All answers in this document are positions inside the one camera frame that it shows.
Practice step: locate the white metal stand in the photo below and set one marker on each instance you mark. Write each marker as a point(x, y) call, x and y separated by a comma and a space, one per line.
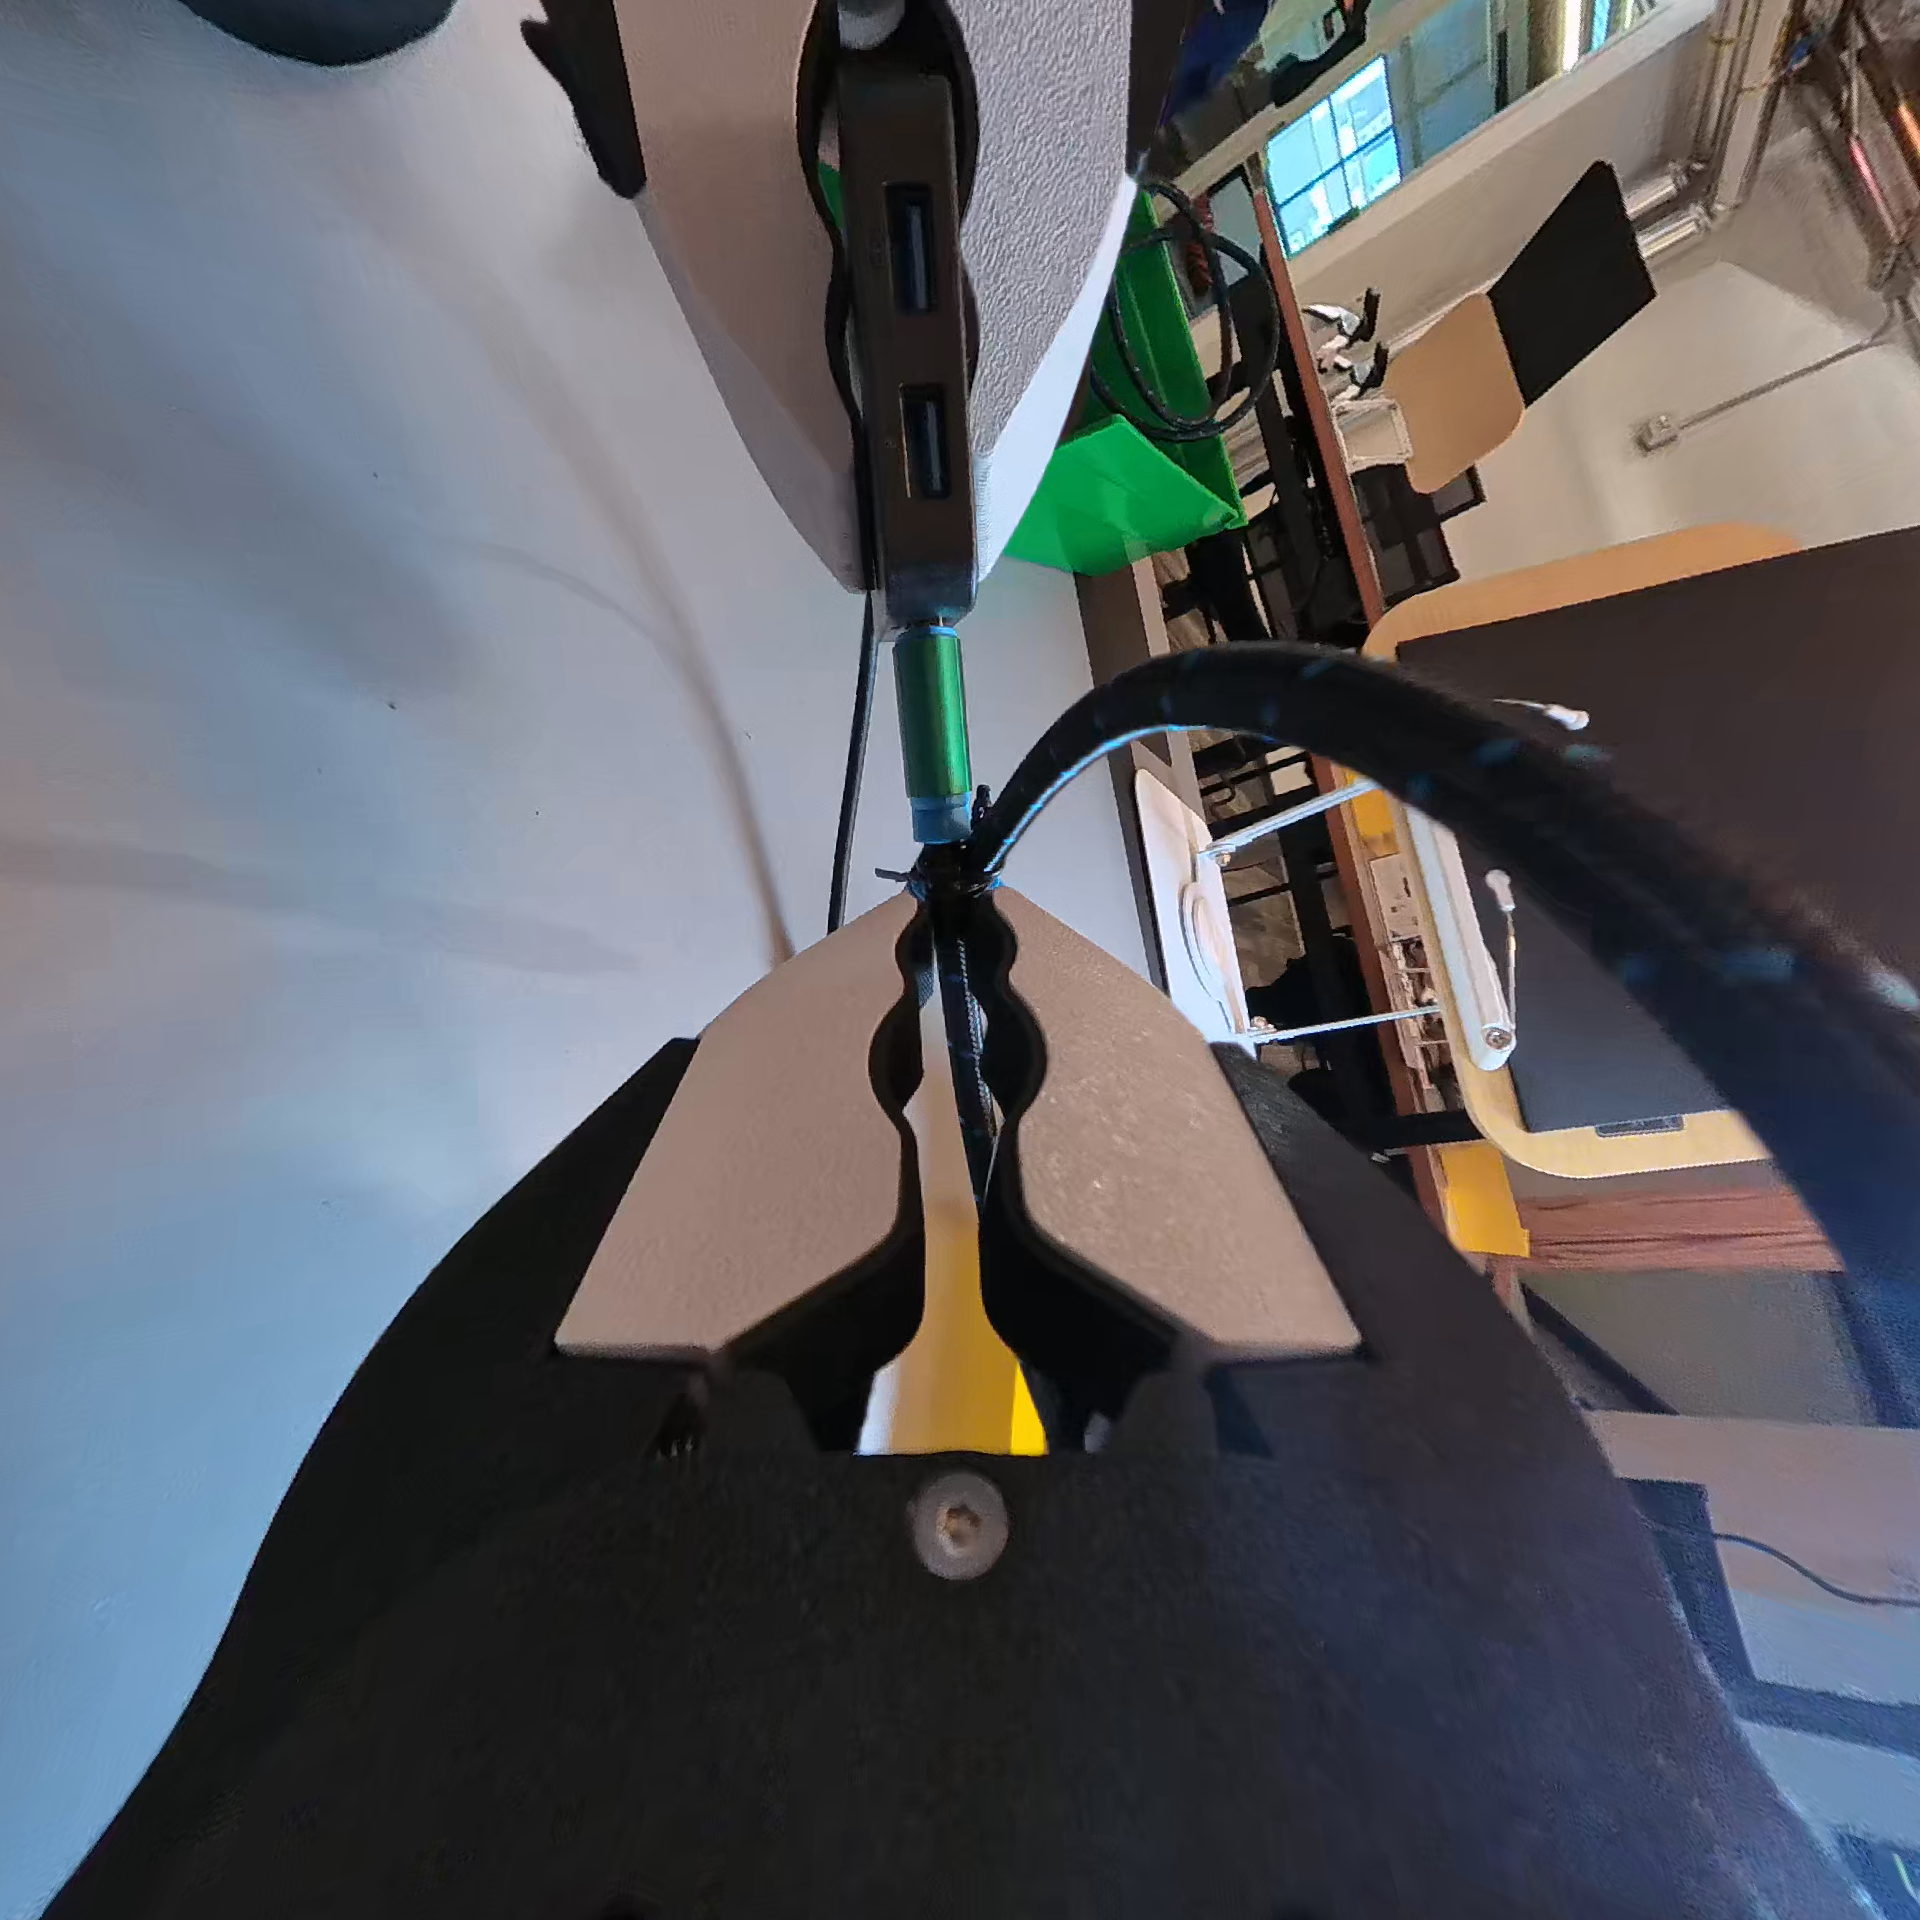
point(1188, 898)

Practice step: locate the yellow plastic bin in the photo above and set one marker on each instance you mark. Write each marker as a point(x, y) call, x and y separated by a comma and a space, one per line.
point(961, 1351)

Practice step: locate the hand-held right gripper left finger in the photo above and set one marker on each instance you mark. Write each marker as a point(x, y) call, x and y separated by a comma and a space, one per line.
point(783, 1140)

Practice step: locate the green plastic bin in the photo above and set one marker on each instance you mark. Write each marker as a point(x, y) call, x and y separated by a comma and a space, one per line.
point(1125, 494)

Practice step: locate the black silver adapter hub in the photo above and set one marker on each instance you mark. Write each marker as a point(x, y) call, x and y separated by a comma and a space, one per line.
point(909, 346)

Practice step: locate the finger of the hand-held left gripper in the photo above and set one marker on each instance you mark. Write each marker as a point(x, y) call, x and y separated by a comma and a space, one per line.
point(1051, 226)
point(736, 302)

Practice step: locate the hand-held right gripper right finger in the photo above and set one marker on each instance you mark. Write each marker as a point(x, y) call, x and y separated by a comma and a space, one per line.
point(1170, 1140)

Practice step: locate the wooden chair black backrest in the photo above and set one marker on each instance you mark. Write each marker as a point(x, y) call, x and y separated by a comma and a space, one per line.
point(1575, 256)

